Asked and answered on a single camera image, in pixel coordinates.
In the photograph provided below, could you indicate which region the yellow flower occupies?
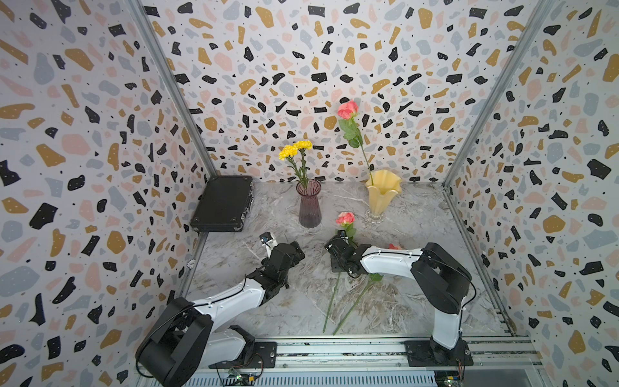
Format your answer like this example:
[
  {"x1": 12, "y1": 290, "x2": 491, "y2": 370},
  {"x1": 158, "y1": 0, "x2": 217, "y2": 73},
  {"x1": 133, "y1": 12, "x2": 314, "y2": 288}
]
[
  {"x1": 294, "y1": 140, "x2": 313, "y2": 188},
  {"x1": 279, "y1": 145, "x2": 301, "y2": 180}
]

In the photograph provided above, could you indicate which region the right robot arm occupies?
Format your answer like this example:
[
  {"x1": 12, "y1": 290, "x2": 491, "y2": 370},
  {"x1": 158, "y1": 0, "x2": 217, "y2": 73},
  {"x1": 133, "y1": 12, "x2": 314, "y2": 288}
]
[{"x1": 325, "y1": 231, "x2": 476, "y2": 352}]

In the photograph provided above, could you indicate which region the left corner aluminium post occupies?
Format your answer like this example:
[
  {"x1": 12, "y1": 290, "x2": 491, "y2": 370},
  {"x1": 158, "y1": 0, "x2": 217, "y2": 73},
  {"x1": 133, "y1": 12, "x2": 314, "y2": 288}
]
[{"x1": 125, "y1": 0, "x2": 217, "y2": 178}]

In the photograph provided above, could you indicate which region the purple ribbed glass vase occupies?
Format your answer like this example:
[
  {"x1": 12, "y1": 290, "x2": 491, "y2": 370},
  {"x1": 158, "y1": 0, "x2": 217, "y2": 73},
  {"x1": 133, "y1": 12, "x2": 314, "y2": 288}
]
[{"x1": 296, "y1": 179, "x2": 322, "y2": 228}]

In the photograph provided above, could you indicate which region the black hard case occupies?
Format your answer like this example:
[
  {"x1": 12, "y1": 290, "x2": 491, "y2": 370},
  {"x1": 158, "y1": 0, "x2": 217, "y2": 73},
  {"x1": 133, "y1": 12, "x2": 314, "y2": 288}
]
[{"x1": 190, "y1": 176, "x2": 254, "y2": 233}]

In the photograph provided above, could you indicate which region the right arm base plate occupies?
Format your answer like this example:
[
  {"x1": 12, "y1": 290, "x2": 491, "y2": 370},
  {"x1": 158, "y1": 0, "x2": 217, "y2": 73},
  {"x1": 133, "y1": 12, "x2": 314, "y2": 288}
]
[{"x1": 404, "y1": 338, "x2": 474, "y2": 367}]

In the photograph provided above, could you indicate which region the yellow fluted glass vase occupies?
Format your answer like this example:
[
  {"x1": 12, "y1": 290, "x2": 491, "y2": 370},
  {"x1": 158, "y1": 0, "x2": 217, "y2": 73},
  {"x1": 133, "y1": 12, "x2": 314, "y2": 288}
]
[{"x1": 365, "y1": 169, "x2": 402, "y2": 224}]

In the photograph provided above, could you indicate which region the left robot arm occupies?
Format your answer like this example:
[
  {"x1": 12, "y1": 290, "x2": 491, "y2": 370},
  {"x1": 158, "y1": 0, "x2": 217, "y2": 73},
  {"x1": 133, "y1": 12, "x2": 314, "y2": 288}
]
[{"x1": 135, "y1": 233, "x2": 305, "y2": 386}]

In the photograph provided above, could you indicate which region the aluminium front rail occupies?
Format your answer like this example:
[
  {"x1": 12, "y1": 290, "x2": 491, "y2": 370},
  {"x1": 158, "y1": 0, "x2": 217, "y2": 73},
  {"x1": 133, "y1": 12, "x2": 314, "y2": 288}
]
[{"x1": 187, "y1": 335, "x2": 552, "y2": 386}]

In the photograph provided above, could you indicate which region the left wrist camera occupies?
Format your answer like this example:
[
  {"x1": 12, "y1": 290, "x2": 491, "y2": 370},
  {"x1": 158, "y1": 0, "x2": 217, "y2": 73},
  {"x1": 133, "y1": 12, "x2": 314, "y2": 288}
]
[{"x1": 260, "y1": 232, "x2": 277, "y2": 257}]

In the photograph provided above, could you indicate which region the pink rose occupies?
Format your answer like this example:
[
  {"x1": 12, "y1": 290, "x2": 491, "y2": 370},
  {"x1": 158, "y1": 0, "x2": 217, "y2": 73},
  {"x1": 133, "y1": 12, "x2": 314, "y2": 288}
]
[
  {"x1": 332, "y1": 273, "x2": 384, "y2": 335},
  {"x1": 338, "y1": 100, "x2": 374, "y2": 185},
  {"x1": 322, "y1": 212, "x2": 356, "y2": 333}
]

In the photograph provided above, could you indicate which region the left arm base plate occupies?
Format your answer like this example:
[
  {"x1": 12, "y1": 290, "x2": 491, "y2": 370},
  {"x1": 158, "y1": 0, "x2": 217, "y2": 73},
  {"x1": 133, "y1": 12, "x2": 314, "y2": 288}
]
[{"x1": 208, "y1": 341, "x2": 277, "y2": 369}]

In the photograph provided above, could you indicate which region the green circuit board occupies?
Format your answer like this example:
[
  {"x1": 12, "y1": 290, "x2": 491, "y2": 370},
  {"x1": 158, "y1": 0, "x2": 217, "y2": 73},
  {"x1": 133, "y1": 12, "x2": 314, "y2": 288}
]
[{"x1": 223, "y1": 369, "x2": 256, "y2": 386}]

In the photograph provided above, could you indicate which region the corner aluminium post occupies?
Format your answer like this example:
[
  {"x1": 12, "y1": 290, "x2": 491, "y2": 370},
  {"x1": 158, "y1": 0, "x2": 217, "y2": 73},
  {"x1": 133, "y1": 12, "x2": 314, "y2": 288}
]
[
  {"x1": 125, "y1": 0, "x2": 217, "y2": 178},
  {"x1": 442, "y1": 0, "x2": 557, "y2": 189}
]

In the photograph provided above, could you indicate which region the right corner aluminium post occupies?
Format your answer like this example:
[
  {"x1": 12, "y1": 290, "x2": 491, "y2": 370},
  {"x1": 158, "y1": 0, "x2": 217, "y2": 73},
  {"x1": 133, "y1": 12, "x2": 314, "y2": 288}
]
[{"x1": 442, "y1": 0, "x2": 557, "y2": 189}]

